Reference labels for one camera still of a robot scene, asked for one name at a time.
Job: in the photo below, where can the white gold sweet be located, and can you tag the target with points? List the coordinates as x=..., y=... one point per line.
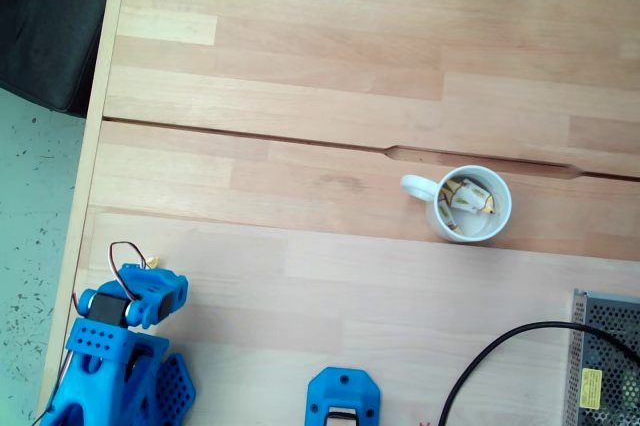
x=152, y=262
x=448, y=218
x=470, y=196

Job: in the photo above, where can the white ceramic mug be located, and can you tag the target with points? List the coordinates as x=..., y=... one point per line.
x=492, y=226

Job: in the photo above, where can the light wooden board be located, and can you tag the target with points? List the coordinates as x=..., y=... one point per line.
x=350, y=306

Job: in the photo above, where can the black cushion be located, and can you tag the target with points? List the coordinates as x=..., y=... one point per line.
x=45, y=21

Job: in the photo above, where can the perforated metal power supply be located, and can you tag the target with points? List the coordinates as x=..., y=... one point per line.
x=607, y=371

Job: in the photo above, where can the blue printed post bracket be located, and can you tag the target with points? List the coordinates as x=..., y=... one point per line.
x=345, y=393

